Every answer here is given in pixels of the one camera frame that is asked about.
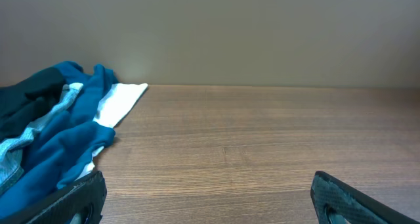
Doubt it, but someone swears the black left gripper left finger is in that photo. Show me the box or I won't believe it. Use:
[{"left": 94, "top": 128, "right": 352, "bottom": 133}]
[{"left": 1, "top": 171, "right": 107, "bottom": 224}]

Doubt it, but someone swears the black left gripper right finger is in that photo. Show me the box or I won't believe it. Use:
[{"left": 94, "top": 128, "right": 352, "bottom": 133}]
[{"left": 310, "top": 171, "right": 419, "bottom": 224}]

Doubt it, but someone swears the blue garment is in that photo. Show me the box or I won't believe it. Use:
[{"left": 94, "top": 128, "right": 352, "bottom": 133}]
[{"left": 1, "top": 61, "right": 117, "bottom": 218}]

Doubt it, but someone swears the white garment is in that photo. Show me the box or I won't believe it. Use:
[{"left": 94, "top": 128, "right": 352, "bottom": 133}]
[{"left": 68, "top": 83, "right": 148, "bottom": 181}]

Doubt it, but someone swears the dark garment under pile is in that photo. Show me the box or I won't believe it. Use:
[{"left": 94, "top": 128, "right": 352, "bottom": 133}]
[{"left": 1, "top": 68, "right": 66, "bottom": 140}]

